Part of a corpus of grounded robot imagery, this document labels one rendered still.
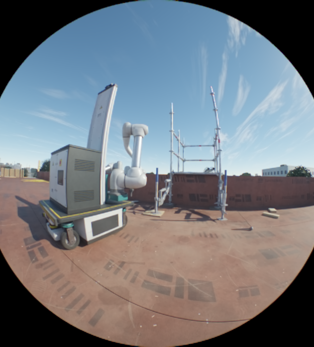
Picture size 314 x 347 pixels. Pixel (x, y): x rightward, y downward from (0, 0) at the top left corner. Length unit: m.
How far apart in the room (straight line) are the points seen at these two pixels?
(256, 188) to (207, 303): 2.60
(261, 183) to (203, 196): 1.44
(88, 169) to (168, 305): 1.07
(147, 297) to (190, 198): 2.37
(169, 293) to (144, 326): 0.25
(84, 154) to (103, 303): 1.01
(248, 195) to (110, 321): 2.91
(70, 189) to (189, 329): 1.09
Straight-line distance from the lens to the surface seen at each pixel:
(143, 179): 1.21
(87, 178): 1.05
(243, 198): 2.90
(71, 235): 1.06
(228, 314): 0.74
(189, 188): 2.76
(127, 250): 1.09
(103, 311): 0.71
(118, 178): 1.25
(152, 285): 0.80
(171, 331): 0.66
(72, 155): 0.98
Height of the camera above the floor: 0.63
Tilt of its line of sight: 2 degrees up
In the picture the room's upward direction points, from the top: 2 degrees clockwise
